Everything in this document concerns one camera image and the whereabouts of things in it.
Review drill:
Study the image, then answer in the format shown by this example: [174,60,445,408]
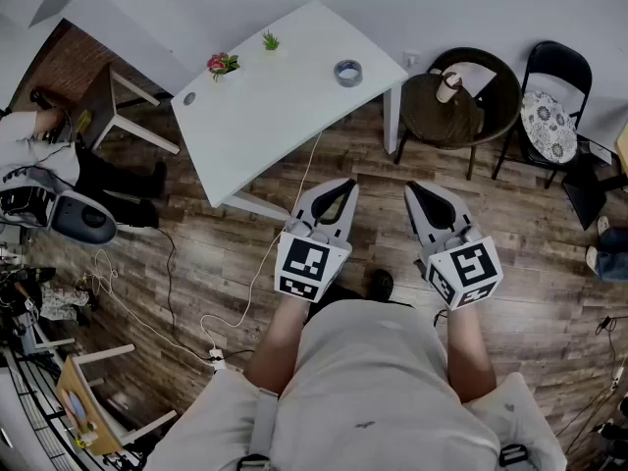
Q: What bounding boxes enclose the black floor cable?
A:
[553,313,628,441]

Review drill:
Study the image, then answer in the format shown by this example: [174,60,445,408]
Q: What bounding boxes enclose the beige paper cup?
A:
[435,70,464,105]

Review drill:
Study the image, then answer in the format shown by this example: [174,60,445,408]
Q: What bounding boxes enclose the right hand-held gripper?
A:
[403,180,504,312]

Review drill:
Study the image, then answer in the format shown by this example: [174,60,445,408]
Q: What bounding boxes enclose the person's black shoe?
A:
[367,268,395,302]

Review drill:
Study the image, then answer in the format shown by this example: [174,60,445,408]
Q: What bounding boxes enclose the small green plant pot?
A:
[260,28,283,54]

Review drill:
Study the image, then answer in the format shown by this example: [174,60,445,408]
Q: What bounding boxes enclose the grey rounded machine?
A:
[0,173,119,246]

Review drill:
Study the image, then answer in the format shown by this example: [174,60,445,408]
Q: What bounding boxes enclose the small dark side table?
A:
[72,63,182,156]

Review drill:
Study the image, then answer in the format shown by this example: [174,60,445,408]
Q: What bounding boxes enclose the pink flower plant pot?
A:
[205,51,242,83]

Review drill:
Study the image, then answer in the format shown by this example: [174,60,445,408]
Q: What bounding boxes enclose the grey shoulder strap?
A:
[248,387,280,471]

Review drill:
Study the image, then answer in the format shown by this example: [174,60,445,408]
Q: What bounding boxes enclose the black strap buckle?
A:
[497,443,531,469]

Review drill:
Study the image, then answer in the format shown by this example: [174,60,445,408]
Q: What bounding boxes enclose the light wooden stool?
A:
[54,342,179,457]

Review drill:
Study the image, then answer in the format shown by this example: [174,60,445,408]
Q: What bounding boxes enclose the person's white shirt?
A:
[141,298,569,471]

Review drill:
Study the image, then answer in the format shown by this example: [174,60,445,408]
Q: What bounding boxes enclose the thin cream cord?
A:
[73,247,212,362]

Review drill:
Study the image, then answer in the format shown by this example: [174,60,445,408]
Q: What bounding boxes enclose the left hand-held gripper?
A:
[273,179,360,304]

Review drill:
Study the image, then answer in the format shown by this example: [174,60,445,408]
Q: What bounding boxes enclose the person's right forearm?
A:
[444,304,498,405]

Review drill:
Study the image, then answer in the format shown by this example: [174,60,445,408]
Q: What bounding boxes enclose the white table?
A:
[169,0,410,223]

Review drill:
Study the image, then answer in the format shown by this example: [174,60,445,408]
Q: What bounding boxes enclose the floral seat cushion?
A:
[519,90,580,165]

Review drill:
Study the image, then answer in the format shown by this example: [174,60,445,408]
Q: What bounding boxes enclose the person's left forearm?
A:
[243,293,316,397]

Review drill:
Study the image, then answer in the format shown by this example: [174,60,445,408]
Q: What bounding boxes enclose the grey roll of tape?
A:
[333,59,365,89]

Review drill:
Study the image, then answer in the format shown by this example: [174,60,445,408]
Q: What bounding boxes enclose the white paper sheet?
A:
[431,61,498,99]

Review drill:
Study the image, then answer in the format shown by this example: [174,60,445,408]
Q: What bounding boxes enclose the white cable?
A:
[199,131,325,357]

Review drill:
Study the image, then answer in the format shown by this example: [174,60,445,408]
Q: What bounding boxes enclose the black folding chair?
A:
[491,39,594,190]

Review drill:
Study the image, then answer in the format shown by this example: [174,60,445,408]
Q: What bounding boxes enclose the dark wicker chair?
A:
[392,46,523,183]

